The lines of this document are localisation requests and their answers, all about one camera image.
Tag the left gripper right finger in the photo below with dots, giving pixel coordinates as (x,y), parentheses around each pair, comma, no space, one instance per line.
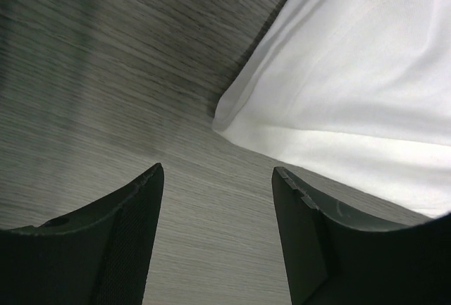
(337,254)

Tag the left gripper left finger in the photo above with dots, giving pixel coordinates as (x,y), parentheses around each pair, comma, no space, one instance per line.
(98,254)

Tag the white printed t-shirt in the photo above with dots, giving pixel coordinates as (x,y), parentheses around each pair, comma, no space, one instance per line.
(357,91)

